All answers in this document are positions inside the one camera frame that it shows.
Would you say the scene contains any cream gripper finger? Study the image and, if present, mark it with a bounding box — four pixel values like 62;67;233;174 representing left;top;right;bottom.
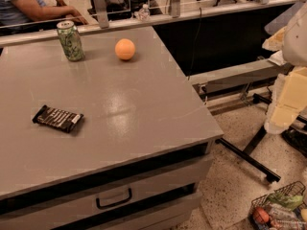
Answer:
264;67;307;134
262;27;286;52

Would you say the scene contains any orange fruit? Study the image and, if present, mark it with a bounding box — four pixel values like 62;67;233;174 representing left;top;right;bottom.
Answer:
115;38;135;60

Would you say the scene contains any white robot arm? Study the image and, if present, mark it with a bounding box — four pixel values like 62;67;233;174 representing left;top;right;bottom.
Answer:
263;3;307;134

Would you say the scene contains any dark chocolate bar wrapper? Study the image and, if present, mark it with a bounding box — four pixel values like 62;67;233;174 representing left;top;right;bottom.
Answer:
32;105;83;133

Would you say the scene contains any black metal floor stand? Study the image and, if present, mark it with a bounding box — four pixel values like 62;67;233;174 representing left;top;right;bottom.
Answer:
215;94;307;183

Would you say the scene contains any clear plastic water bottle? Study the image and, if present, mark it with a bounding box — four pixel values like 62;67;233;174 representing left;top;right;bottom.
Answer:
134;4;151;21

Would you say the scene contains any green soda can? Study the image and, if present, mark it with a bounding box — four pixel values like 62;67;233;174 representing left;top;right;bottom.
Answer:
57;20;84;61

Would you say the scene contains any person in blue shirt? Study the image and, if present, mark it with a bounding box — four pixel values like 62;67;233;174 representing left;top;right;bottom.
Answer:
0;0;87;36

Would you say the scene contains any wire basket with groceries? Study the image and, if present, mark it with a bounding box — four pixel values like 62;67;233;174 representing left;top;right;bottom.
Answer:
248;181;307;230

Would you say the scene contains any metal railing frame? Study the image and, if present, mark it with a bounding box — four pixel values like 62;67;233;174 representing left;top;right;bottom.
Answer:
0;0;307;48

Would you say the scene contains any grey drawer with black handle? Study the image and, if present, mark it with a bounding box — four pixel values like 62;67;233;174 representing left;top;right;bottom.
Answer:
0;155;213;230

